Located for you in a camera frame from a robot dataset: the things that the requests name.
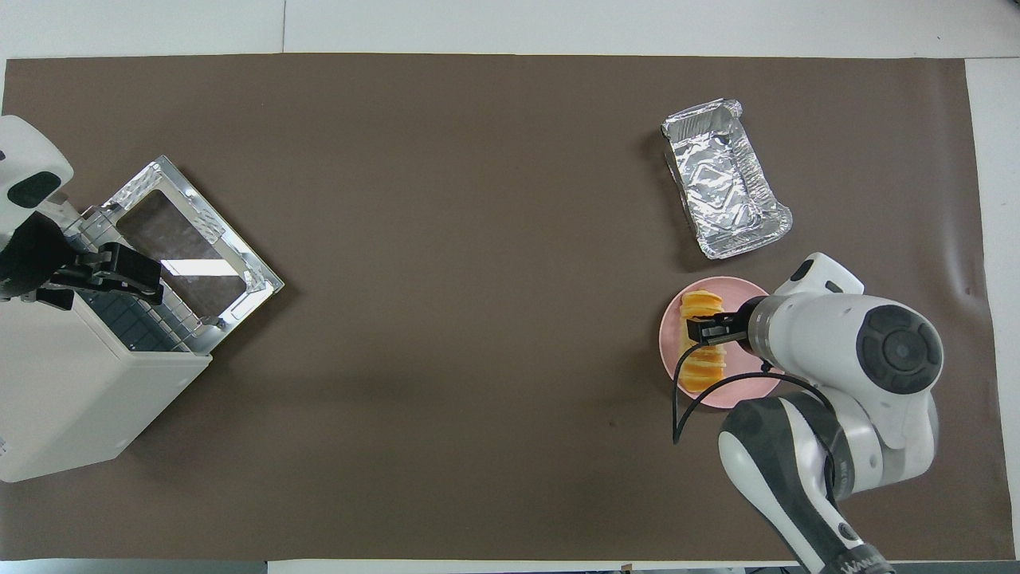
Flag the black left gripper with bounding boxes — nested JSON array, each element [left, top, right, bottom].
[[0, 213, 166, 313]]

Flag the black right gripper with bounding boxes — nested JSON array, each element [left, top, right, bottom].
[[686, 301, 758, 347]]

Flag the golden bread loaf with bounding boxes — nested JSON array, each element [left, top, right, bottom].
[[677, 290, 728, 394]]

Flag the aluminium foil tray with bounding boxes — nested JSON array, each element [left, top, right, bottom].
[[660, 98, 794, 261]]

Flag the cream toaster oven body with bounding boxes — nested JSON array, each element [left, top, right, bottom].
[[0, 203, 214, 485]]

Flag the glass oven door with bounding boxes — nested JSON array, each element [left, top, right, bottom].
[[100, 155, 285, 356]]

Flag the pink round plate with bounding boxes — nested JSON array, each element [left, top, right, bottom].
[[659, 276, 786, 410]]

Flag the brown table mat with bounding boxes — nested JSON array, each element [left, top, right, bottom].
[[0, 54, 1017, 561]]

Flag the metal oven wire rack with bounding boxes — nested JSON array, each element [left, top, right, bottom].
[[76, 223, 202, 356]]

